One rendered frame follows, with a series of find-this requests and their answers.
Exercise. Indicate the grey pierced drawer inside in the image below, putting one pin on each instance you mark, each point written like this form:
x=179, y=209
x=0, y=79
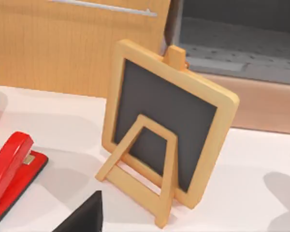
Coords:
x=239, y=41

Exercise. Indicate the wooden cupboard door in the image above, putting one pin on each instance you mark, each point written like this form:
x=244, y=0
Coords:
x=75, y=48

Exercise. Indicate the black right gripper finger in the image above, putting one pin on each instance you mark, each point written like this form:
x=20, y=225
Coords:
x=89, y=215

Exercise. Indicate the pale wooden drawer front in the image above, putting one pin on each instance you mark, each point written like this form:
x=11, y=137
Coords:
x=256, y=104

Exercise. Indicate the wooden framed blackboard on easel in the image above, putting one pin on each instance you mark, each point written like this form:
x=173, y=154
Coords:
x=164, y=113

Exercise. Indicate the red stapler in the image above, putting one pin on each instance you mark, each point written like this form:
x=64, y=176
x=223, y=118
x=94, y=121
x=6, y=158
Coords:
x=8, y=169

